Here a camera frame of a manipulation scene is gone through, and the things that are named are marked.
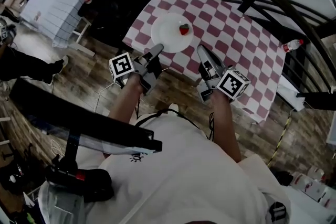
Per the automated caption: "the plain white table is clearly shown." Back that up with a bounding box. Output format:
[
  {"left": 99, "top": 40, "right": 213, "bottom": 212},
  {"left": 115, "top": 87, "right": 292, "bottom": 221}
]
[{"left": 283, "top": 186, "right": 336, "bottom": 224}]

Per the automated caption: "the yellow-black striped cable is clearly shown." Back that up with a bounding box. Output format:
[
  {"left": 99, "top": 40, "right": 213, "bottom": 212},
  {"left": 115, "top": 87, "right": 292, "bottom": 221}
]
[{"left": 266, "top": 115, "right": 292, "bottom": 169}]

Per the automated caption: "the black equipment bag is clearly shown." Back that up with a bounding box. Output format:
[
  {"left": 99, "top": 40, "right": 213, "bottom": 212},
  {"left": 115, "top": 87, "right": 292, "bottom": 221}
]
[{"left": 0, "top": 162, "right": 47, "bottom": 196}]

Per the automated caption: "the white board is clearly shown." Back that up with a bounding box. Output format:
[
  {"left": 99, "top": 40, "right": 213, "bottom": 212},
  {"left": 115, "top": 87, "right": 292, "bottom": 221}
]
[{"left": 277, "top": 77, "right": 307, "bottom": 112}]

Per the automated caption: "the person's white shirt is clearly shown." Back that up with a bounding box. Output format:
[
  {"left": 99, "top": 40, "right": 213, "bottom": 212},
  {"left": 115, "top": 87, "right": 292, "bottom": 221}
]
[{"left": 38, "top": 112, "right": 292, "bottom": 224}]

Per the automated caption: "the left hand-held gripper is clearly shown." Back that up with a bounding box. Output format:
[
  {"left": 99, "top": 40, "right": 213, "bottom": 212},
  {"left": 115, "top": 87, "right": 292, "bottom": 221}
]
[{"left": 109, "top": 44, "right": 165, "bottom": 95}]

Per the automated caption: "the person's left forearm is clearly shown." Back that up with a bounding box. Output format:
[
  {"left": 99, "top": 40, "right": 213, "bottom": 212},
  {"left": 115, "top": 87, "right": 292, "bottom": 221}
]
[{"left": 108, "top": 73, "right": 144, "bottom": 124}]

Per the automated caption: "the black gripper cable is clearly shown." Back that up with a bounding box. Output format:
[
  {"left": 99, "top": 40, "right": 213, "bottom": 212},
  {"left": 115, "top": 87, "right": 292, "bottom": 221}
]
[{"left": 208, "top": 112, "right": 216, "bottom": 141}]

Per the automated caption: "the black cord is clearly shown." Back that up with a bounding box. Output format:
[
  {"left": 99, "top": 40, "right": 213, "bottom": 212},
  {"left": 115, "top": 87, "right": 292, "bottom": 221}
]
[{"left": 135, "top": 109, "right": 211, "bottom": 141}]

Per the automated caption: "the red white checkered table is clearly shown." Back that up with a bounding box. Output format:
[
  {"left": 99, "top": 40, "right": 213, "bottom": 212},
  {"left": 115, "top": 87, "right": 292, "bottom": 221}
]
[{"left": 122, "top": 0, "right": 287, "bottom": 128}]

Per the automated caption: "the person's right forearm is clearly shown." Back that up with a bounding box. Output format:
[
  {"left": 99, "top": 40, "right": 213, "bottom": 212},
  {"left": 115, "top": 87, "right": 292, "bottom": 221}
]
[{"left": 209, "top": 89, "right": 242, "bottom": 163}]

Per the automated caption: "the white carton red print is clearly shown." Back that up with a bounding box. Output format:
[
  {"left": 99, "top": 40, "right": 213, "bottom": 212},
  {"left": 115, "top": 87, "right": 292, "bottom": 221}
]
[
  {"left": 290, "top": 172, "right": 328, "bottom": 202},
  {"left": 319, "top": 186, "right": 336, "bottom": 209},
  {"left": 307, "top": 165, "right": 326, "bottom": 182}
]

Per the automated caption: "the white cable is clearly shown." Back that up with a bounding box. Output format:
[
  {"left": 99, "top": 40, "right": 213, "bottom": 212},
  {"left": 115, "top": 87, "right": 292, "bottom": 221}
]
[{"left": 93, "top": 80, "right": 118, "bottom": 113}]

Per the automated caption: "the black mount base red button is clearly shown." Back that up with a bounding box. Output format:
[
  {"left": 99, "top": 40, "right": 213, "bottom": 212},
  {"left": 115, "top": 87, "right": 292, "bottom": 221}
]
[{"left": 44, "top": 136, "right": 115, "bottom": 202}]

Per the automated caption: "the black monitor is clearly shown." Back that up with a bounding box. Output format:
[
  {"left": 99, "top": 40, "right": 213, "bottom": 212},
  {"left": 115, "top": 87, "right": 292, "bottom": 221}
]
[{"left": 9, "top": 78, "right": 163, "bottom": 155}]

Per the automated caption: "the white round plate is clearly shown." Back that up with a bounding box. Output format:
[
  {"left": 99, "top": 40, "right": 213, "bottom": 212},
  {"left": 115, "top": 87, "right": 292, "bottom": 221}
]
[{"left": 151, "top": 12, "right": 194, "bottom": 54}]

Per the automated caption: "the white grid-pattern table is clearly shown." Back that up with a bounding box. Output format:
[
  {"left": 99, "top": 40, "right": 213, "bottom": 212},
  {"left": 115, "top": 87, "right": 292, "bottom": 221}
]
[{"left": 19, "top": 0, "right": 110, "bottom": 57}]

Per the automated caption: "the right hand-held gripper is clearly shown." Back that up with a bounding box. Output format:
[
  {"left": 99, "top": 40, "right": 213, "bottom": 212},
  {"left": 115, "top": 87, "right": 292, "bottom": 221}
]
[{"left": 196, "top": 44, "right": 251, "bottom": 103}]

